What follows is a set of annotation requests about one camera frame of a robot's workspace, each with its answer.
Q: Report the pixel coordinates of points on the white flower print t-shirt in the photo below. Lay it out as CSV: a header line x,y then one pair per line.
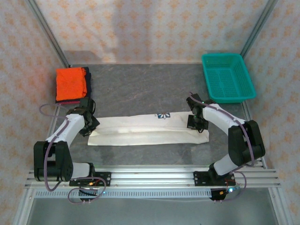
x,y
152,136

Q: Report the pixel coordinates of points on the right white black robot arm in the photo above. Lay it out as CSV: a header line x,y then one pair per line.
x,y
215,114

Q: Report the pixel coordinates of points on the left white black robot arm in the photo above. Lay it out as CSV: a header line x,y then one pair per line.
x,y
70,124

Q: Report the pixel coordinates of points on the magenta folded t-shirt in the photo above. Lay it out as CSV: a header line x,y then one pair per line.
x,y
63,102

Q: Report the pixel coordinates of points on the navy folded t-shirt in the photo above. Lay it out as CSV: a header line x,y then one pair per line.
x,y
88,82

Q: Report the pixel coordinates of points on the orange folded t-shirt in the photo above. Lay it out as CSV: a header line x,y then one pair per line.
x,y
70,82

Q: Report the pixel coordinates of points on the teal plastic basket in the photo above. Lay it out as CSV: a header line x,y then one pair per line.
x,y
227,77

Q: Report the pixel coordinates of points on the orange power connector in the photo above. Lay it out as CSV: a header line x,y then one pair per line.
x,y
91,183
221,192

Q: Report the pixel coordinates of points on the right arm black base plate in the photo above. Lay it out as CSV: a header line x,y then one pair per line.
x,y
199,179

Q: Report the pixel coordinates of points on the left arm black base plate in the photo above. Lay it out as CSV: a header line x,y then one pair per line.
x,y
103,179

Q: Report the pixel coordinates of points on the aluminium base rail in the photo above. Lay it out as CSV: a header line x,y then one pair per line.
x,y
152,175

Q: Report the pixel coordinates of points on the aluminium frame post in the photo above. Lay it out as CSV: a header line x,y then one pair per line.
x,y
47,32
257,25

